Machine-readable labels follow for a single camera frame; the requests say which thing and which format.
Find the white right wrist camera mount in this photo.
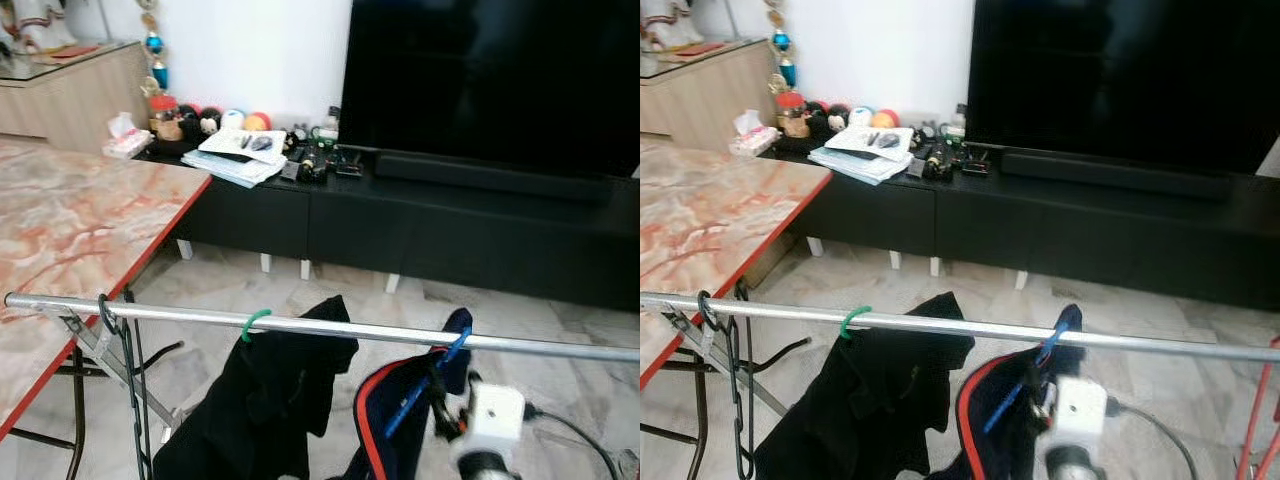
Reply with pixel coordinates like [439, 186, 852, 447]
[458, 383, 526, 461]
[1045, 375, 1111, 451]

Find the pink tissue pack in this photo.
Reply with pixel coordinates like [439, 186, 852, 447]
[728, 110, 781, 157]
[103, 112, 154, 159]

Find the gold trophy with blue ball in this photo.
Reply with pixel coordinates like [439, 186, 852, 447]
[765, 0, 798, 91]
[138, 0, 171, 96]

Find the wooden sideboard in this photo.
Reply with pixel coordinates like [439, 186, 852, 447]
[0, 40, 151, 154]
[640, 38, 781, 151]

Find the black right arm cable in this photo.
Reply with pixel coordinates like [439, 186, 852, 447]
[520, 403, 621, 480]
[1105, 397, 1201, 480]

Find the black clothes hanger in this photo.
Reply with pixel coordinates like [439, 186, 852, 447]
[97, 288, 156, 480]
[697, 283, 753, 480]

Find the black shirt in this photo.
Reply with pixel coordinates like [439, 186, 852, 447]
[150, 295, 359, 480]
[752, 292, 976, 480]

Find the white robed figurine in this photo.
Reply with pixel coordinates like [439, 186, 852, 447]
[0, 0, 76, 56]
[640, 0, 701, 51]

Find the black television console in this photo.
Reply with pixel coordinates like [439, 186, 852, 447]
[140, 140, 641, 311]
[770, 140, 1280, 311]

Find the navy garment with red trim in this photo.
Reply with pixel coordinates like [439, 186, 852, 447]
[925, 304, 1086, 480]
[340, 307, 473, 480]

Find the jar with red lid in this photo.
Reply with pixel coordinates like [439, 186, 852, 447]
[775, 92, 811, 139]
[148, 95, 183, 141]

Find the stack of papers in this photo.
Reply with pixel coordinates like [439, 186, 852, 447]
[808, 125, 916, 186]
[182, 127, 288, 188]

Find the black flat screen television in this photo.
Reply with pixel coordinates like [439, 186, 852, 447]
[338, 0, 641, 179]
[965, 0, 1280, 176]

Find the red clothes hanger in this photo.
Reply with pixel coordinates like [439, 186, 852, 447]
[1235, 338, 1280, 480]

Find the pink marble top table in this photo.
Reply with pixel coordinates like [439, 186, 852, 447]
[640, 140, 833, 480]
[0, 140, 213, 480]

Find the blue clothes hanger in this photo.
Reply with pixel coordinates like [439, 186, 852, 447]
[982, 320, 1073, 436]
[385, 325, 471, 441]

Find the silver metal clothes rack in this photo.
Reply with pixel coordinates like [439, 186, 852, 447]
[3, 292, 641, 436]
[640, 292, 1280, 421]

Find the black soundbar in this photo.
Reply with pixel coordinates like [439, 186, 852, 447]
[1000, 150, 1233, 201]
[375, 150, 613, 206]

